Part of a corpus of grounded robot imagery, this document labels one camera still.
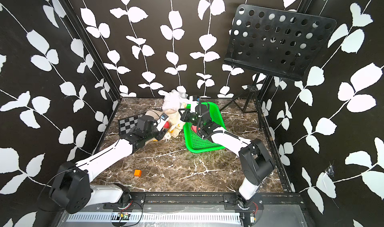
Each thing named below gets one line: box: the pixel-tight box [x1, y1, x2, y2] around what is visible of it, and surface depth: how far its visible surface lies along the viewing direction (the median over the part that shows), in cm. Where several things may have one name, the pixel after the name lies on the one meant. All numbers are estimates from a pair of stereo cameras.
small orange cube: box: [134, 169, 142, 177], surface depth 83 cm
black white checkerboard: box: [119, 114, 143, 136], surface depth 103 cm
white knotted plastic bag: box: [162, 89, 190, 112], surface depth 109 cm
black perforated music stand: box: [219, 4, 337, 132], surface depth 65 cm
